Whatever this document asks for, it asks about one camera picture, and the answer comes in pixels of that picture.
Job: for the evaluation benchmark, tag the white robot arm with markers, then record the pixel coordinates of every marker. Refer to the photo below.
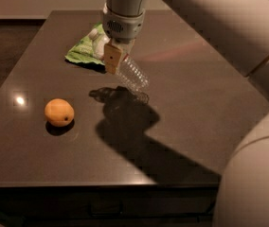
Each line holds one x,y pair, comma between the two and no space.
239,31

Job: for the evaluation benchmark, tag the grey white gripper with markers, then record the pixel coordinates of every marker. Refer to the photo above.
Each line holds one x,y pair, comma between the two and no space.
123,26

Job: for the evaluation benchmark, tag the orange fruit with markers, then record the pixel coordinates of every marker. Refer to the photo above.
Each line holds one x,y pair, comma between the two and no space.
59,113

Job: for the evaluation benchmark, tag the dark drawer handle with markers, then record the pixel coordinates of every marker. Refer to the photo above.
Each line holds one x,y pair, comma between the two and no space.
105,210

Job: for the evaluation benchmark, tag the green chip bag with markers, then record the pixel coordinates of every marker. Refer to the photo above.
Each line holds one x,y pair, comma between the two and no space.
90,49

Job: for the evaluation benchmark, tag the clear plastic water bottle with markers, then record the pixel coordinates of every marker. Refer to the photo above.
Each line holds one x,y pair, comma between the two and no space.
129,73

